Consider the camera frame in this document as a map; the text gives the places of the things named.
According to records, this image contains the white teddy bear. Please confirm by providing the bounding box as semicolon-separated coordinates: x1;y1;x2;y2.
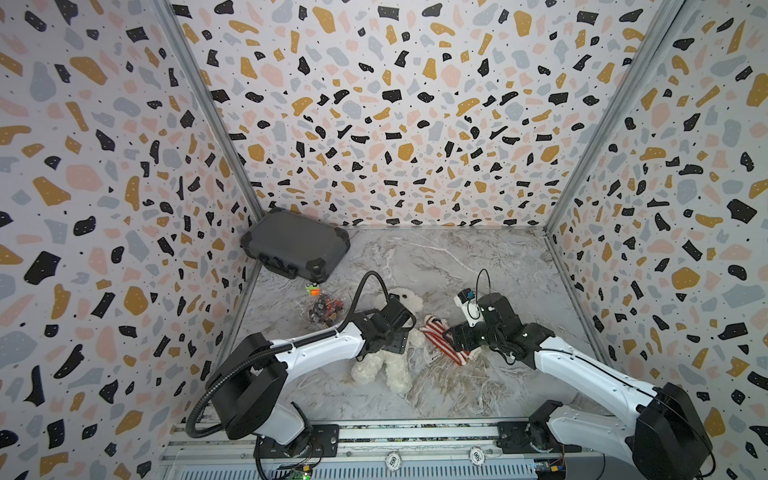
351;287;426;395

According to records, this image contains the red white striped sweater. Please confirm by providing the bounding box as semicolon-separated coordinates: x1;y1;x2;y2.
420;315;472;366

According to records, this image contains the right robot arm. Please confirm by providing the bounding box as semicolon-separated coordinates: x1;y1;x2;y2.
443;288;713;479

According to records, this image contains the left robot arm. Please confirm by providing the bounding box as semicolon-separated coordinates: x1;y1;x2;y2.
187;294;416;446

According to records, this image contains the clear bag of small toys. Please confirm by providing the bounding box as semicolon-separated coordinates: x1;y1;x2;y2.
306;283;344;327

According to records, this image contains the dark grey hard case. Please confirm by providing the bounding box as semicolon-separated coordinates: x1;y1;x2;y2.
240;208;350;283

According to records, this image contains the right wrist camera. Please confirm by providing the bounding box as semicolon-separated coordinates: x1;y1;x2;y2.
454;288;482;327

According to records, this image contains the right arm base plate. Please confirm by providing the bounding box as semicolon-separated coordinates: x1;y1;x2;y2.
496;400;582;454

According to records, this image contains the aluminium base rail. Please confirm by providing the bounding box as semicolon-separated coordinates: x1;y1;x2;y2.
154;418;608;479

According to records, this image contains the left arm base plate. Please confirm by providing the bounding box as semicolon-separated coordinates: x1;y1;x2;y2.
254;424;340;460

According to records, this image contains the black corrugated cable hose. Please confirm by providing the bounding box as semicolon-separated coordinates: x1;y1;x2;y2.
184;270;391;440

